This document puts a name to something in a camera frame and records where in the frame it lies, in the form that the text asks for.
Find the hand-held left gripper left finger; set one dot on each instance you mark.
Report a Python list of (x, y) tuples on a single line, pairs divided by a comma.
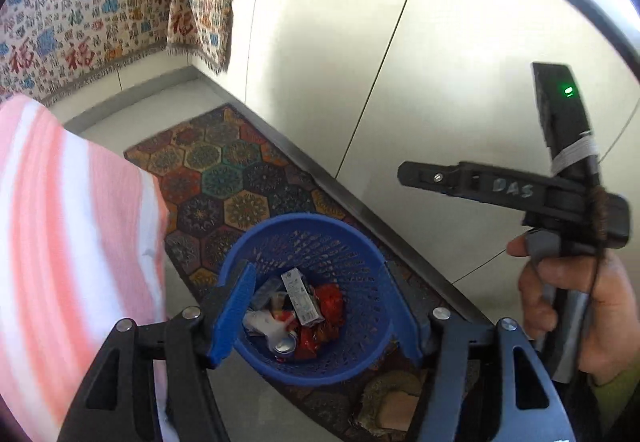
[(232, 312)]

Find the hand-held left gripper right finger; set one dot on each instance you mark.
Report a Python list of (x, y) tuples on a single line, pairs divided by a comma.
[(406, 317)]

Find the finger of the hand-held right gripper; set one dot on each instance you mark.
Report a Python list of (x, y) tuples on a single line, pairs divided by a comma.
[(480, 184)]

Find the red aluminium can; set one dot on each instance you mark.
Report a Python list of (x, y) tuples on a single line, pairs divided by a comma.
[(285, 347)]

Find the blue plastic basket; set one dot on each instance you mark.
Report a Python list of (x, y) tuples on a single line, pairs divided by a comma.
[(350, 262)]

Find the red snack packet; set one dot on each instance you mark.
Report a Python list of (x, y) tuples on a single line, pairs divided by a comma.
[(327, 304)]

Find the person's right hand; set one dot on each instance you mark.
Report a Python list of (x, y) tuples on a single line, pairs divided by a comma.
[(612, 317)]

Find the green fuzzy slipper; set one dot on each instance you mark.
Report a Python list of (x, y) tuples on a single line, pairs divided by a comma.
[(387, 397)]

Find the white kitchen cabinet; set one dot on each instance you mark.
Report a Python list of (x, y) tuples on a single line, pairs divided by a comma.
[(450, 61)]

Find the patterned hexagon floor rug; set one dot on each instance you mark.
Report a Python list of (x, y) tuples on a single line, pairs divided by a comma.
[(235, 182)]

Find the pink striped tablecloth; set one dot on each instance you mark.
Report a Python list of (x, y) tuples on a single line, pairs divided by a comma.
[(65, 232)]

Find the large printed blanket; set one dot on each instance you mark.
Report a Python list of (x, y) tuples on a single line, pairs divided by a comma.
[(75, 21)]

